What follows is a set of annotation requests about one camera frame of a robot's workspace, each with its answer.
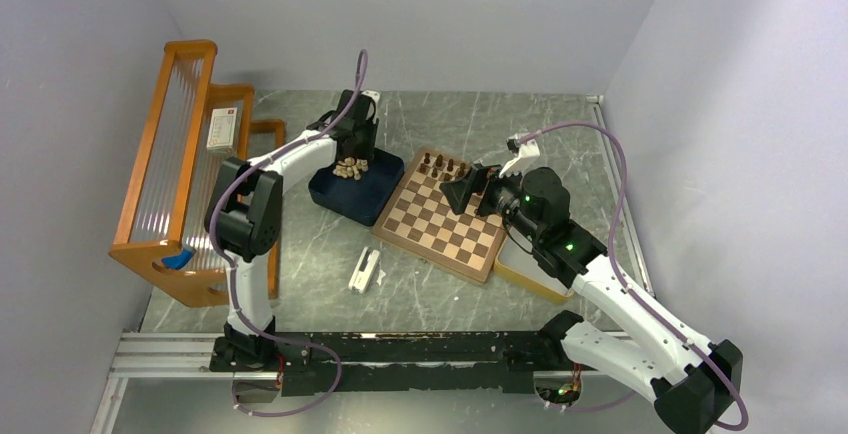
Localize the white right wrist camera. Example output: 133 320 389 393
499 136 540 178

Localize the yellow tray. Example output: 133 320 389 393
493 238 574 305

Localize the wooden chessboard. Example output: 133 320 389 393
371 147 506 285

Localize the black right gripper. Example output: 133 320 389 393
439 157 542 244

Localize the white card box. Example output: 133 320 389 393
206 107 238 151

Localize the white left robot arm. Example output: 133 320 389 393
204 90 381 370

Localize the white stapler-like device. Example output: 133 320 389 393
348 247 381 293

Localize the orange wooden rack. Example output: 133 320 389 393
109 39 286 308

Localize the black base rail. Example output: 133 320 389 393
208 331 574 397

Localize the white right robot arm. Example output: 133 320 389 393
440 164 743 433

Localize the pile of light chess pieces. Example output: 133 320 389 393
332 157 369 181

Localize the dark blue tray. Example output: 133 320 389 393
308 149 405 227

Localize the blue object on rack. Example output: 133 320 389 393
161 247 195 270

